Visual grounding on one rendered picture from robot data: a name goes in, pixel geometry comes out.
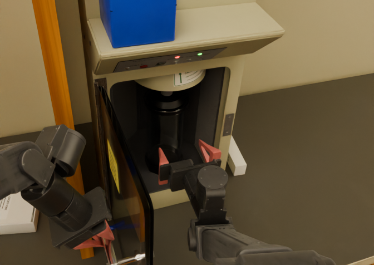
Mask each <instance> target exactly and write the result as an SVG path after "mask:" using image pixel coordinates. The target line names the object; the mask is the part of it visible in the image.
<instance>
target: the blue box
mask: <svg viewBox="0 0 374 265"><path fill-rule="evenodd" d="M99 5H100V18H101V20H102V23H103V26H104V28H105V30H106V33H107V35H108V37H109V40H110V42H111V45H112V47H113V48H120V47H129V46H138V45H147V44H152V43H161V42H170V41H174V39H175V21H176V6H177V4H176V0H99Z"/></svg>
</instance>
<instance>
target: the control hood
mask: <svg viewBox="0 0 374 265"><path fill-rule="evenodd" d="M87 28H88V38H89V45H90V55H91V66H92V70H93V74H95V75H104V74H108V73H113V71H114V69H115V67H116V65H117V63H118V62H120V61H128V60H137V59H142V58H150V57H158V56H166V55H174V54H179V53H187V52H195V51H203V50H212V49H216V48H224V47H227V48H226V49H225V50H223V51H222V52H221V53H219V54H217V55H216V56H214V57H213V58H212V59H215V58H223V57H230V56H238V55H246V54H250V53H254V52H256V51H257V50H259V49H261V48H263V47H265V46H266V45H268V44H270V43H272V42H273V41H275V40H277V39H279V38H281V37H282V36H283V35H284V34H285V30H284V29H283V28H282V27H281V26H280V25H279V24H278V23H277V22H276V21H275V20H274V19H273V18H272V17H271V16H270V15H269V14H267V13H266V12H265V11H264V10H263V9H262V8H261V7H260V6H259V5H258V4H257V3H256V2H253V3H242V4H231V5H225V6H214V7H203V8H192V9H181V10H176V21H175V39H174V41H170V42H161V43H152V44H147V45H138V46H129V47H120V48H113V47H112V45H111V42H110V40H109V37H108V35H107V33H106V30H105V28H104V26H103V23H102V20H101V18H93V19H88V21H87Z"/></svg>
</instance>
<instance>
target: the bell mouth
mask: <svg viewBox="0 0 374 265"><path fill-rule="evenodd" d="M205 72H206V69H204V70H197V71H190V72H183V73H175V74H171V75H164V76H156V77H149V78H142V79H137V80H135V81H136V82H137V83H139V84H140V85H142V86H144V87H147V88H149V89H153V90H158V91H180V90H185V89H188V88H191V87H193V86H195V85H197V84H198V83H199V82H200V81H201V80H202V79H203V78H204V76H205Z"/></svg>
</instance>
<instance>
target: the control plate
mask: <svg viewBox="0 0 374 265"><path fill-rule="evenodd" d="M226 48H227V47H224V48H216V49H212V50H203V51H195V52H187V53H179V54H174V55H166V56H158V57H150V58H142V59H137V60H128V61H120V62H118V63H117V65H116V67H115V69H114V71H113V73H115V72H123V71H130V70H138V69H141V68H140V66H143V65H147V66H148V67H147V68H150V67H158V66H155V65H156V64H157V63H159V62H166V63H165V64H164V65H163V66H166V65H173V64H175V62H174V61H178V62H177V64H178V63H186V62H188V61H186V60H187V59H191V60H190V62H193V61H200V59H198V58H200V57H203V58H202V60H209V59H212V58H213V57H214V56H216V55H217V54H219V53H221V52H222V51H223V50H225V49H226ZM199 53H203V54H201V55H197V54H199ZM176 56H180V57H179V58H174V57H176ZM128 67H129V68H130V69H128V70H125V68H128Z"/></svg>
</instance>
